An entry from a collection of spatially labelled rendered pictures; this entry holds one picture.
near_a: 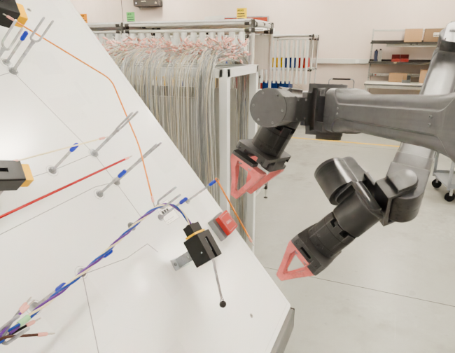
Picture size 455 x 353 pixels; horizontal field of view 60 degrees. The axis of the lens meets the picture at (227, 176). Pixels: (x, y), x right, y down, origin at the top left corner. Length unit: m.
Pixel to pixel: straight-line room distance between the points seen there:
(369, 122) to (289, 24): 8.51
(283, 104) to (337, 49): 8.20
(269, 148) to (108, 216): 0.33
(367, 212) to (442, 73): 0.34
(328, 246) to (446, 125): 0.34
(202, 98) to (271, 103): 0.81
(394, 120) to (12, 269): 0.53
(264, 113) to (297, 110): 0.05
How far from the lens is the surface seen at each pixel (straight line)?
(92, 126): 0.89
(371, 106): 0.47
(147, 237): 0.80
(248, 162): 0.65
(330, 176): 0.65
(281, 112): 0.57
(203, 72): 1.36
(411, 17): 8.72
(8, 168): 0.63
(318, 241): 0.64
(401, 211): 0.65
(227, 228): 0.94
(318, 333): 2.40
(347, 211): 0.62
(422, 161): 0.68
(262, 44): 3.92
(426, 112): 0.38
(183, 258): 0.81
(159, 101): 1.48
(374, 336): 2.46
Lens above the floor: 1.51
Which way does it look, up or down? 18 degrees down
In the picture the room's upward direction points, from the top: straight up
